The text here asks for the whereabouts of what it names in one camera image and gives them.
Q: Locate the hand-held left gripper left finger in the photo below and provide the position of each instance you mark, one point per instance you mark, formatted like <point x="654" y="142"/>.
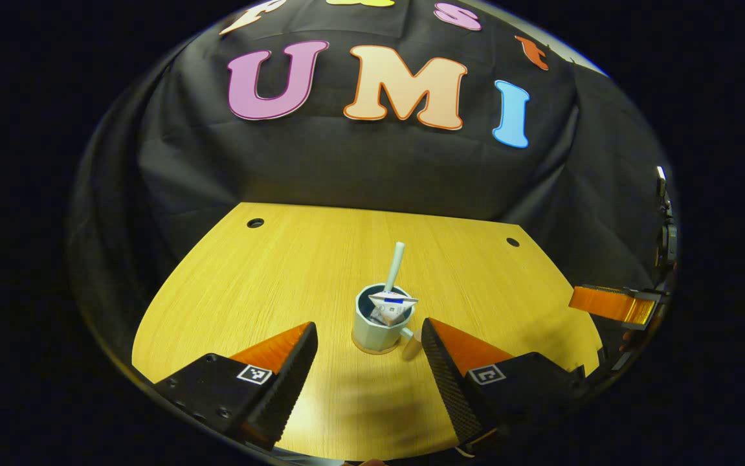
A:
<point x="291" y="382"/>

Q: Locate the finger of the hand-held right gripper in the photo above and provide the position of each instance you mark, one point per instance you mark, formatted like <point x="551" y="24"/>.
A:
<point x="605" y="303"/>

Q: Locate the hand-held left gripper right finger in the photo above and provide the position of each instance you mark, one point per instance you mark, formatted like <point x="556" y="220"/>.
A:
<point x="450" y="382"/>

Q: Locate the round cork coaster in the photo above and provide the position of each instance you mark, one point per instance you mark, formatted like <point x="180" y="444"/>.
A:
<point x="372" y="350"/>

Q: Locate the white toothpaste tube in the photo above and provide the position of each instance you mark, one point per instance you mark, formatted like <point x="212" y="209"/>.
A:
<point x="393" y="307"/>

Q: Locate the pale green toothbrush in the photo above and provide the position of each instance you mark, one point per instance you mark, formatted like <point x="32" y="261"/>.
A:
<point x="394" y="265"/>

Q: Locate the wooden desktop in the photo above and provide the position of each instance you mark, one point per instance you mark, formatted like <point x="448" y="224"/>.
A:
<point x="268" y="278"/>

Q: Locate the black backdrop cloth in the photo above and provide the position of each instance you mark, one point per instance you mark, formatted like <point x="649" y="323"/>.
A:
<point x="372" y="175"/>

